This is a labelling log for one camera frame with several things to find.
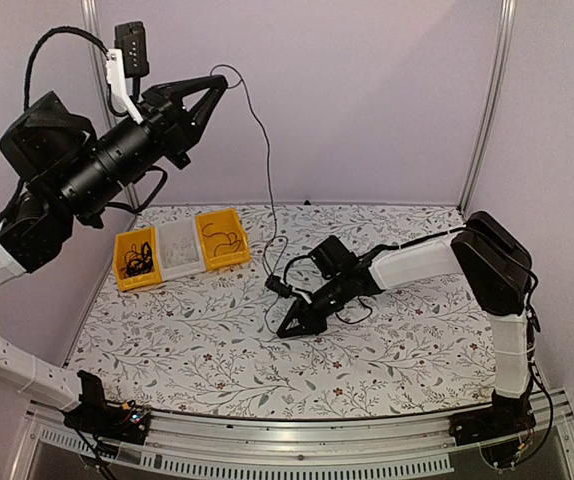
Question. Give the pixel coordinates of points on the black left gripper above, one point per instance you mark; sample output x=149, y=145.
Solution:
x=164, y=109

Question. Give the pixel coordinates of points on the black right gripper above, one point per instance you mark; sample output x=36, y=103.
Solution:
x=311, y=323

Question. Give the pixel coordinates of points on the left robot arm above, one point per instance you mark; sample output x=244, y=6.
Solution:
x=72, y=175

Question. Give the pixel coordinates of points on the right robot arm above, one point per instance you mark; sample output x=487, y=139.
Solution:
x=496, y=266

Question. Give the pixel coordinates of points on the floral table cloth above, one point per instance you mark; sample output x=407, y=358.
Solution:
x=221, y=343

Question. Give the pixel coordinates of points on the right yellow plastic bin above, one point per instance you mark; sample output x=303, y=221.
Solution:
x=223, y=239

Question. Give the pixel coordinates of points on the yellow plastic bin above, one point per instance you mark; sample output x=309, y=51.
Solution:
x=223, y=239
x=135, y=263

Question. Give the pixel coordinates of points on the white translucent plastic bin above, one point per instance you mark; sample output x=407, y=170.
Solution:
x=179, y=251

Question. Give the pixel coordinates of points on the left yellow plastic bin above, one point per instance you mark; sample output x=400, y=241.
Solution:
x=135, y=263

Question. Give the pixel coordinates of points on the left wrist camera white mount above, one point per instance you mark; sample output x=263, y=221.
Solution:
x=126, y=64

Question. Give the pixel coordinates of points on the back aluminium floor rail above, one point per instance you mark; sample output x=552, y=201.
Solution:
x=158, y=204

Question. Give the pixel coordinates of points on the aluminium front rail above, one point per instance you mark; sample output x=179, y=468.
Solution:
x=188, y=446

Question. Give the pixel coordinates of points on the left aluminium corner post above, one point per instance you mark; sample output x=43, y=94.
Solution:
x=90, y=22

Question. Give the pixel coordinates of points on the aluminium corner post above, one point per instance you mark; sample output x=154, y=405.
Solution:
x=492, y=98
x=90, y=22

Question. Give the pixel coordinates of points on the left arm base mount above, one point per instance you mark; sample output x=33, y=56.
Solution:
x=127, y=422

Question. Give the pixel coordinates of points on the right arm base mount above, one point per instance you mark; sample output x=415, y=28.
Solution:
x=507, y=422

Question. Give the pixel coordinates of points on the right aluminium corner post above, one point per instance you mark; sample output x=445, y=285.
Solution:
x=492, y=98

